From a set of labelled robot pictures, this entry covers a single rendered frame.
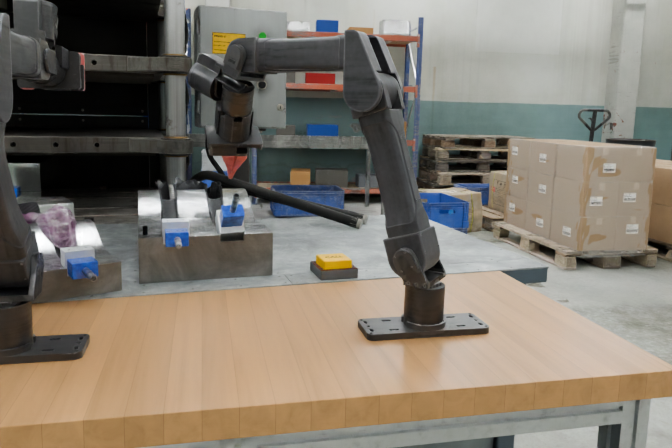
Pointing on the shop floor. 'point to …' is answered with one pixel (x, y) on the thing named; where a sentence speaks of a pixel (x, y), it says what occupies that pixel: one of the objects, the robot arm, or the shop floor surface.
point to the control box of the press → (271, 102)
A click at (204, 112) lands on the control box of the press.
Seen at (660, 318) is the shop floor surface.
